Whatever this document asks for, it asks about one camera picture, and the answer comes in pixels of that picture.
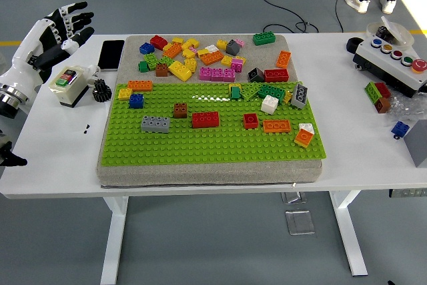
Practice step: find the red eight-stud brick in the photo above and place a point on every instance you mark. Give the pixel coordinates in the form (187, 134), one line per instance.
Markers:
(276, 75)
(205, 120)

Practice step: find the orange brick hollow side up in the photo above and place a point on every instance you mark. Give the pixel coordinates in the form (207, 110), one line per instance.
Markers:
(276, 127)

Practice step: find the pink four-stud brick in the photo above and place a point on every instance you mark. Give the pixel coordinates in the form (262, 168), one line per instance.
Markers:
(205, 74)
(237, 65)

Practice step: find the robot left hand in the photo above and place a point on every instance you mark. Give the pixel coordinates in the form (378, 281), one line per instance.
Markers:
(26, 51)

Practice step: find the white button control box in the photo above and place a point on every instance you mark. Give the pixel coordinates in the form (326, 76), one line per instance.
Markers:
(383, 64)

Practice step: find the red four-stud brick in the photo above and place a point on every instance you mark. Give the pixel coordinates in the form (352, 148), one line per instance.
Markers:
(158, 42)
(250, 121)

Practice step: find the white table leg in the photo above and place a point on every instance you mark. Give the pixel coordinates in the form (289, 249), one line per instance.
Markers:
(115, 238)
(347, 231)

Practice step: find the dark grey roof brick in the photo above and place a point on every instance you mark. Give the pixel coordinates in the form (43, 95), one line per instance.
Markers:
(232, 48)

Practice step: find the blue four-stud brick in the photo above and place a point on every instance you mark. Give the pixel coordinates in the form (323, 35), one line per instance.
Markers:
(136, 101)
(146, 48)

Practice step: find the grey eight-stud brick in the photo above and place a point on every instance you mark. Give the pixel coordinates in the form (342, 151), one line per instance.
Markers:
(155, 125)

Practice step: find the white four-stud brick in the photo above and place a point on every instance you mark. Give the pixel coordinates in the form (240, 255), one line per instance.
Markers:
(269, 104)
(307, 127)

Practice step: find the clear floor cover plate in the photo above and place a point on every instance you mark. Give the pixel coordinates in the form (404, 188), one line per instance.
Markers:
(293, 198)
(300, 223)

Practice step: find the clear plastic lidded container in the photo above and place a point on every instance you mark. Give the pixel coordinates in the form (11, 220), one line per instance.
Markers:
(400, 33)

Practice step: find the orange eight-stud brick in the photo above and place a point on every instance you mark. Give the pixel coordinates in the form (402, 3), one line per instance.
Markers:
(283, 59)
(140, 86)
(211, 58)
(172, 50)

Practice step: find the orange and yellow brick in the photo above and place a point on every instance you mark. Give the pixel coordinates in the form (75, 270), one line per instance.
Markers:
(303, 137)

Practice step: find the cream switch box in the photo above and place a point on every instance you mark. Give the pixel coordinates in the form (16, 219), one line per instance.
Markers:
(68, 88)

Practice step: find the black smartphone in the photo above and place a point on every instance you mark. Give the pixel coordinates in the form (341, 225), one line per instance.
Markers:
(111, 55)

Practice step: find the black gear wheel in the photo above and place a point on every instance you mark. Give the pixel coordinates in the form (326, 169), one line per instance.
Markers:
(101, 91)

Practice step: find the grey foam mat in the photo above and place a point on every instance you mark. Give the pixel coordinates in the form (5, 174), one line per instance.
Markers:
(207, 173)

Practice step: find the lime green flat brick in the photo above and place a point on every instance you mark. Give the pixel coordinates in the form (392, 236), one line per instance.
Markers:
(249, 92)

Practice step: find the small pink brick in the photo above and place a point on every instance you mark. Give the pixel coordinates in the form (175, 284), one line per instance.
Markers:
(193, 48)
(240, 43)

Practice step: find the yellow four-stud brick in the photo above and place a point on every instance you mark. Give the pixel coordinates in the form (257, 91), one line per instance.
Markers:
(226, 61)
(188, 53)
(124, 94)
(221, 44)
(191, 64)

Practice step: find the yellow eight-stud brick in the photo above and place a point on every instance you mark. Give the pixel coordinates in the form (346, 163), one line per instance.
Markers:
(180, 71)

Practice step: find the tiny black bits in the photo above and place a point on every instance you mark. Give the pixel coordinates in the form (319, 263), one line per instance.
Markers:
(87, 127)

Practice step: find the grey box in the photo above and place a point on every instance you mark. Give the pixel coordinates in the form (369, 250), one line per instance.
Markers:
(418, 148)

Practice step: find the brown four-stud brick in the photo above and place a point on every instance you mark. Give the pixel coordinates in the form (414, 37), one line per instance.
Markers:
(161, 70)
(180, 111)

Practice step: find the small teal green brick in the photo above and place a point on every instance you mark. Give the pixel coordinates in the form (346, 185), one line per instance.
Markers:
(235, 93)

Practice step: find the green eight-stud brick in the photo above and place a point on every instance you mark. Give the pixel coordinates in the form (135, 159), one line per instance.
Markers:
(271, 92)
(264, 39)

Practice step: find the grey six-stud brick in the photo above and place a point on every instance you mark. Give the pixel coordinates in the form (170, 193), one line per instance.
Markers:
(299, 96)

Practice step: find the green studded baseplate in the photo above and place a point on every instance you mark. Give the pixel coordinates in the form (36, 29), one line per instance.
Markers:
(217, 151)

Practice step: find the black four-stud brick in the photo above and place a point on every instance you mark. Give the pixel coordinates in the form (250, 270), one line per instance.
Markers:
(255, 75)

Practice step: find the small white plastic part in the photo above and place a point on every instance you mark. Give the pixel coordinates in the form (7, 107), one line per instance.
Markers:
(94, 70)

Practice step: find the table height control panel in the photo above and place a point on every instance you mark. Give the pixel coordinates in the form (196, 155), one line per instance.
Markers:
(408, 193)

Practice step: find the clear plastic bag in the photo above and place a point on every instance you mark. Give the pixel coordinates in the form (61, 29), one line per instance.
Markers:
(405, 106)

